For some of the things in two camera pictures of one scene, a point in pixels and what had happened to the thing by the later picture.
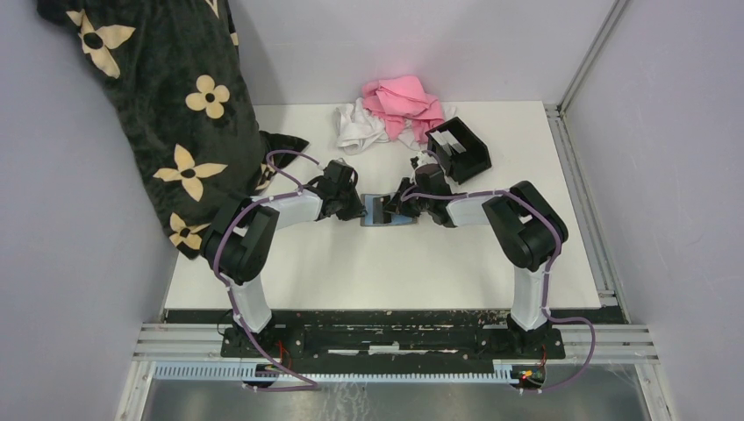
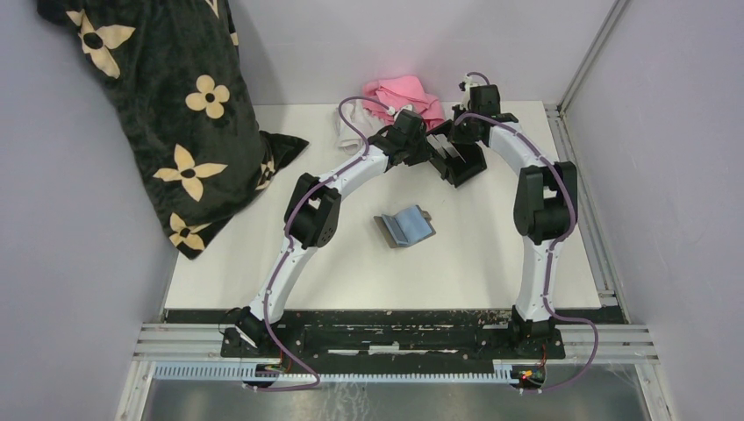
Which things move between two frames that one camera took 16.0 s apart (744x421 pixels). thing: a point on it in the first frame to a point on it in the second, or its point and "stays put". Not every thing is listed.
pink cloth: [397, 98] stays put
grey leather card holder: [380, 210] to [405, 227]
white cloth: [357, 127] stays put
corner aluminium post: [601, 255] stays put
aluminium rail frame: [636, 346] stays put
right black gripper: [400, 206] to [454, 135]
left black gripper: [356, 210] to [424, 155]
